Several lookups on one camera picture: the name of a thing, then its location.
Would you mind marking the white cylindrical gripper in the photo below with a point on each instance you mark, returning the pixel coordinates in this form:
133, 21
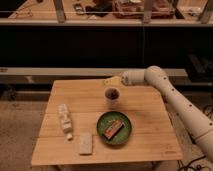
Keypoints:
128, 78

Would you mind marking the white sponge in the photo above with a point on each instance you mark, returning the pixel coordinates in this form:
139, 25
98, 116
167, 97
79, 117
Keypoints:
85, 144

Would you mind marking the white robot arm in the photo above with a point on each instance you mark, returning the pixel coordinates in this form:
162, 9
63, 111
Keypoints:
196, 122

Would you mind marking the orange snack bar in bowl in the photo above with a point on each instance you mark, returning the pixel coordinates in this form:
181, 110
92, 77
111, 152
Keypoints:
112, 129

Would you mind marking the green ceramic bowl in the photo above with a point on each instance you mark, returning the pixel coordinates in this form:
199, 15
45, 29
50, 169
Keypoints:
122, 135

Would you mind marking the dark paper cup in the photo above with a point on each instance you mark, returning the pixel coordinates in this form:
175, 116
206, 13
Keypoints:
111, 95

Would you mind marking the white plastic bottle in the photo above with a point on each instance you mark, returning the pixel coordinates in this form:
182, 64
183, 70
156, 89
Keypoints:
65, 120

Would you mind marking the small white bottle cap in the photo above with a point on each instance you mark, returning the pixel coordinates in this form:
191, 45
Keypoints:
69, 136

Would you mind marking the metal shelf rail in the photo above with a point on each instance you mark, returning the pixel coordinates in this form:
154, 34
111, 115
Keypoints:
23, 71

